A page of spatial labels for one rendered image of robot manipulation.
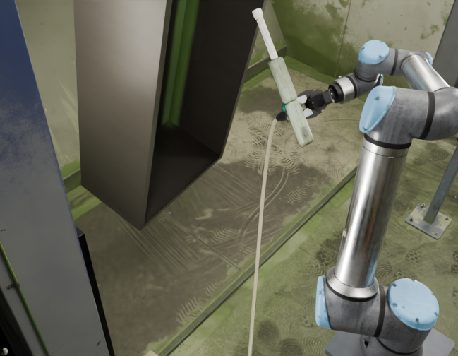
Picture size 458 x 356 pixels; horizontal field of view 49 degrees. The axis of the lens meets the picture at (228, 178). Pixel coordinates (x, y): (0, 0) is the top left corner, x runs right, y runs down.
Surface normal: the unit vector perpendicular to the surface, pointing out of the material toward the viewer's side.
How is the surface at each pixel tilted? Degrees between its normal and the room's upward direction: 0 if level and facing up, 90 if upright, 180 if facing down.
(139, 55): 90
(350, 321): 73
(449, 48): 90
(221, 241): 0
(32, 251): 90
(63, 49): 57
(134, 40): 90
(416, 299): 5
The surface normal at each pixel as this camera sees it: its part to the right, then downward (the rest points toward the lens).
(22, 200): 0.75, 0.48
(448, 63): -0.66, 0.51
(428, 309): 0.12, -0.71
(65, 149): 0.65, 0.00
